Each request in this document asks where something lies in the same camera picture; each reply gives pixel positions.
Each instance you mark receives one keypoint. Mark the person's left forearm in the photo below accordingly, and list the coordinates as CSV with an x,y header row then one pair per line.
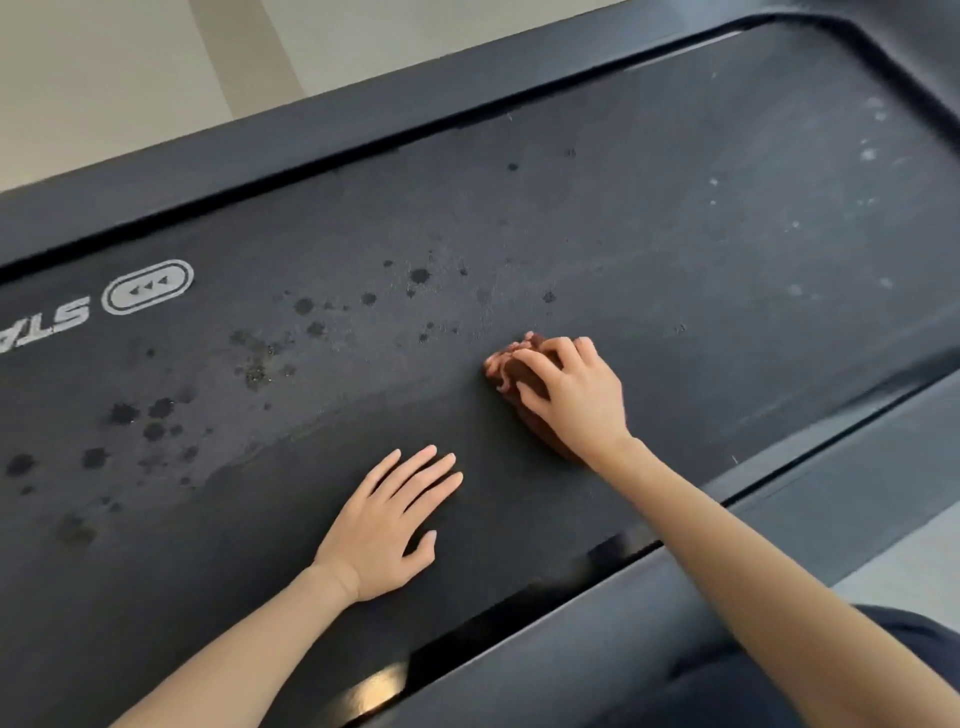
x,y
240,660

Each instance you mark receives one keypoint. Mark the person's right hand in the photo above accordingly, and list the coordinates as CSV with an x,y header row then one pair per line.
x,y
589,405

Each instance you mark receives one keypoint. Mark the person's right forearm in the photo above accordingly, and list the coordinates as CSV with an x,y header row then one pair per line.
x,y
765,592

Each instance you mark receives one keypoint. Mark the brown cleaning cloth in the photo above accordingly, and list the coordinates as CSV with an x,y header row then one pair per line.
x,y
506,371

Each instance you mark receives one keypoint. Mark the person's left hand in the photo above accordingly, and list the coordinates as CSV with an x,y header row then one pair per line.
x,y
375,540

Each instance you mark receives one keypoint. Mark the grey treadmill with red label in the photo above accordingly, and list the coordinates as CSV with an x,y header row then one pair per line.
x,y
675,225

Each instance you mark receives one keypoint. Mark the person's dark blue trousers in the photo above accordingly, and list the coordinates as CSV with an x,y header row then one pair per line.
x,y
922,634

